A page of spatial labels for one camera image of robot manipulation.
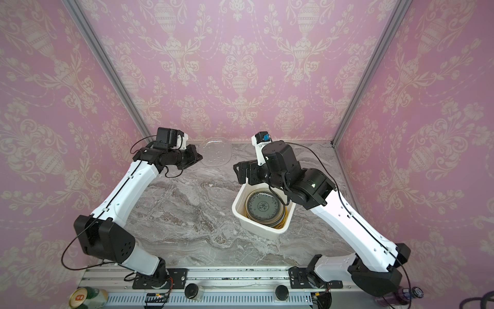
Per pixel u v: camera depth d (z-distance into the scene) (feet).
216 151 2.74
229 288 2.40
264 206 2.87
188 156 2.34
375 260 1.21
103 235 1.37
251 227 2.30
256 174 1.74
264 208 2.87
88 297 2.04
